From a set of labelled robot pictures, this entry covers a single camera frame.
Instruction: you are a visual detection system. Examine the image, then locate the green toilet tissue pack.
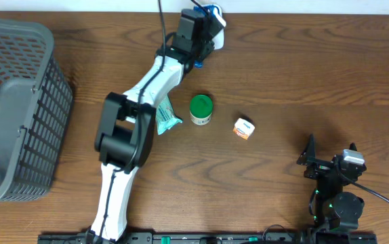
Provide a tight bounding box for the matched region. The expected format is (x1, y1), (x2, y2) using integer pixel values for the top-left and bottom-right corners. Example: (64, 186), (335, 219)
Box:
(156, 96), (183, 135)

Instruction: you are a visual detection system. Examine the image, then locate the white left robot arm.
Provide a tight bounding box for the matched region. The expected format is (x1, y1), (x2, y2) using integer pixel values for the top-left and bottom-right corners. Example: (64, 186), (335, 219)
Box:
(85, 4), (226, 243)

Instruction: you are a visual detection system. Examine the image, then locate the blue Oreo cookie pack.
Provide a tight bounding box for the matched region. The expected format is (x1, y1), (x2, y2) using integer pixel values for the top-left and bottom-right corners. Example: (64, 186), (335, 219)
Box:
(193, 4), (222, 68)

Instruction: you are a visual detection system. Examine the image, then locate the white barcode scanner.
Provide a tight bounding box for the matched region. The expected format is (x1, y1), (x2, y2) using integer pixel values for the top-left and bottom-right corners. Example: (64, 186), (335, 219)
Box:
(211, 3), (226, 49)

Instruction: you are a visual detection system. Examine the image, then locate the orange snack box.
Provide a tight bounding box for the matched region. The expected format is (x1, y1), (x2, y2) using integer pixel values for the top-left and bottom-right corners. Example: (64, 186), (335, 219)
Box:
(233, 118), (255, 140)

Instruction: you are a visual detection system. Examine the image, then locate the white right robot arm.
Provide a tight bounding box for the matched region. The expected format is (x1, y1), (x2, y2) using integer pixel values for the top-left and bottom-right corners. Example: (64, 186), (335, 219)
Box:
(297, 135), (367, 232)

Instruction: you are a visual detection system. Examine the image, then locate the green lid jar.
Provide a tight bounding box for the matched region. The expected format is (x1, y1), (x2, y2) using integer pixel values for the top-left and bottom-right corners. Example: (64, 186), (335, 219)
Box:
(190, 94), (213, 125)

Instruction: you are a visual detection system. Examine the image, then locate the dark grey plastic basket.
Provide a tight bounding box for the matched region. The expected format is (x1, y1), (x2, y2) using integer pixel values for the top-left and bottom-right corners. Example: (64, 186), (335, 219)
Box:
(0, 19), (73, 201)

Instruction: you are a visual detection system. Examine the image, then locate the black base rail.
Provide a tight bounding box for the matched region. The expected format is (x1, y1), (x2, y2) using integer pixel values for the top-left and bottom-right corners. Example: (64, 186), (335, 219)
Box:
(37, 232), (377, 244)

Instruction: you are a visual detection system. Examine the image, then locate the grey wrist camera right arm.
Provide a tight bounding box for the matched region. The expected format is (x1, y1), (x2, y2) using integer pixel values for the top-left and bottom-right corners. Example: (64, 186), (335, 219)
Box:
(342, 149), (365, 165)

